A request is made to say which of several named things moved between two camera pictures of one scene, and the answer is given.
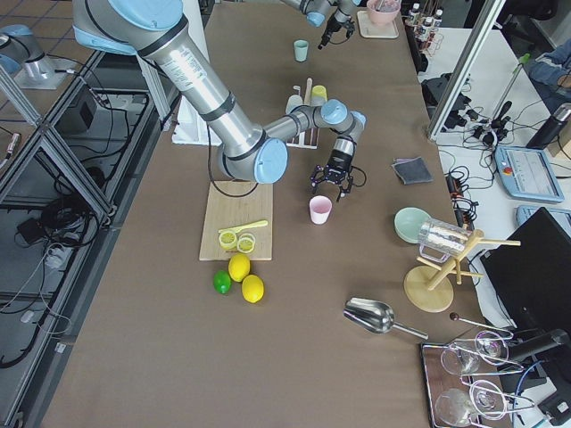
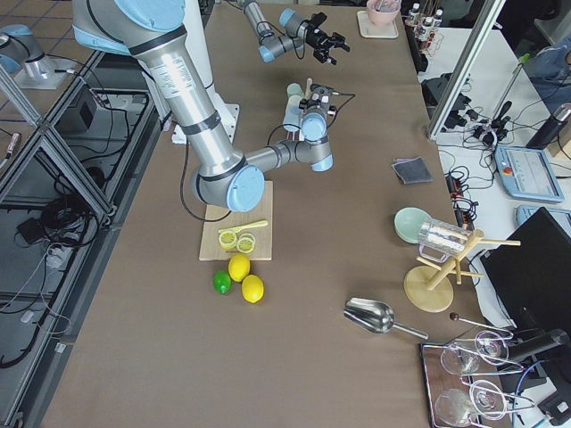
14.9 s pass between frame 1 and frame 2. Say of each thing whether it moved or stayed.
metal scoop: stayed
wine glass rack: stayed
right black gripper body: moved
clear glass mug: stayed
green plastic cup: moved
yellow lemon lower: stayed
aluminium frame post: stayed
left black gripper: moved
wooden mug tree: stayed
